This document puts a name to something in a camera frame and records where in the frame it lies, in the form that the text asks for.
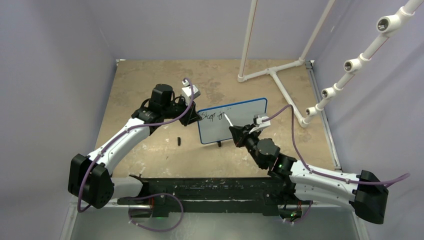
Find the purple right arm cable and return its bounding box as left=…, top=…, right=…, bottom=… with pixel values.
left=263, top=104, right=411, bottom=186

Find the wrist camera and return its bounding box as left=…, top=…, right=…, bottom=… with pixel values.
left=250, top=114, right=271, bottom=133
left=181, top=85, right=201, bottom=103

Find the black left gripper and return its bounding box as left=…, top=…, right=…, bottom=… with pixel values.
left=162, top=95, right=201, bottom=127

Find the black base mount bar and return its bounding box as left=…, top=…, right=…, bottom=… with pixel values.
left=117, top=177, right=299, bottom=217

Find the white PVC pipe with fittings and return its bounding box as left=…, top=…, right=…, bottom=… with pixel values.
left=303, top=0, right=423, bottom=123

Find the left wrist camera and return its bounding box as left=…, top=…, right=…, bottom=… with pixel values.
left=181, top=85, right=201, bottom=103

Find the white marker pen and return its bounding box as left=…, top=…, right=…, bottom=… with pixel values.
left=224, top=113, right=234, bottom=127

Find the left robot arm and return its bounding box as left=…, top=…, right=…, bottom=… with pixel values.
left=67, top=78, right=201, bottom=213

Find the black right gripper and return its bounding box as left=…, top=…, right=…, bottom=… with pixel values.
left=230, top=123, right=265, bottom=169

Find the white PVC pipe frame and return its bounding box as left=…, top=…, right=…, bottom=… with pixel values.
left=237, top=0, right=336, bottom=128

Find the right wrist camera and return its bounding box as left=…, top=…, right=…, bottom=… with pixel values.
left=250, top=114, right=271, bottom=133

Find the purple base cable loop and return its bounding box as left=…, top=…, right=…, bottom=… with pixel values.
left=128, top=192, right=184, bottom=233

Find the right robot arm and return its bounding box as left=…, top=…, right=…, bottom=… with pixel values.
left=228, top=125, right=389, bottom=225

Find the blue framed whiteboard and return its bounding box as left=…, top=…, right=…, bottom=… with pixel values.
left=197, top=97, right=268, bottom=145

